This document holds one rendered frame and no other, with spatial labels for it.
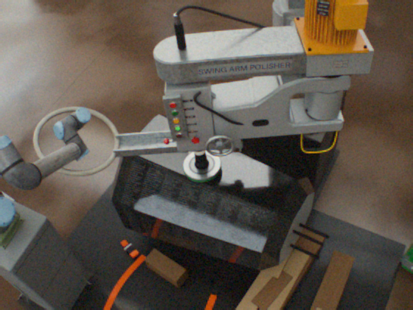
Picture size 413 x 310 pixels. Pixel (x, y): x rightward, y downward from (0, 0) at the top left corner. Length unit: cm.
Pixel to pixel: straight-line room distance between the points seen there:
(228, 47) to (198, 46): 13
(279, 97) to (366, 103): 234
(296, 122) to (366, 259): 142
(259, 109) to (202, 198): 70
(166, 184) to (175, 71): 91
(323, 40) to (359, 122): 227
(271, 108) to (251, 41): 35
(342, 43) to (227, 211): 114
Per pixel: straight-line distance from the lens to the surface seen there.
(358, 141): 385
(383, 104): 427
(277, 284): 276
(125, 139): 236
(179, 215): 251
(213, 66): 179
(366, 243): 325
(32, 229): 258
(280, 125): 209
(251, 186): 238
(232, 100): 201
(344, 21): 168
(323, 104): 205
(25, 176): 177
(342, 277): 297
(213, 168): 239
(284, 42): 186
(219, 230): 242
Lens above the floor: 280
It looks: 49 degrees down
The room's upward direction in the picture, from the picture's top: 8 degrees counter-clockwise
